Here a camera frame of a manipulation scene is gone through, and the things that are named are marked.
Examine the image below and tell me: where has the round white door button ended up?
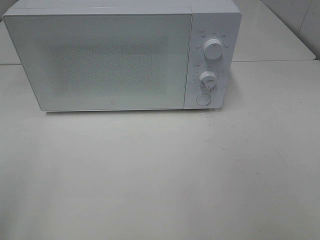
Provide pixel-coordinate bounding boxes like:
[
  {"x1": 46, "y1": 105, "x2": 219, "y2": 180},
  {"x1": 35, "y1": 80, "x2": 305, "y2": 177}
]
[{"x1": 196, "y1": 94, "x2": 211, "y2": 106}]

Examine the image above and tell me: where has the white microwave knob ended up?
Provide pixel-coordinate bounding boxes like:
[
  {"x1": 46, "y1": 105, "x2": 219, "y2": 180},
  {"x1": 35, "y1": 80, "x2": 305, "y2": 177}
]
[
  {"x1": 199, "y1": 71, "x2": 218, "y2": 90},
  {"x1": 202, "y1": 37, "x2": 224, "y2": 60}
]

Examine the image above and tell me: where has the white microwave door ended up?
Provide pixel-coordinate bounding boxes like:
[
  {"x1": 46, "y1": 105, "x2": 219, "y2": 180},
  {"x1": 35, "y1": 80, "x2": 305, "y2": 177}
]
[{"x1": 4, "y1": 14, "x2": 192, "y2": 112}]

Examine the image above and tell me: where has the white microwave oven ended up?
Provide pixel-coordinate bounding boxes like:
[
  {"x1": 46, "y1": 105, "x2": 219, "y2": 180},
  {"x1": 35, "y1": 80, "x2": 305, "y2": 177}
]
[{"x1": 2, "y1": 0, "x2": 242, "y2": 111}]

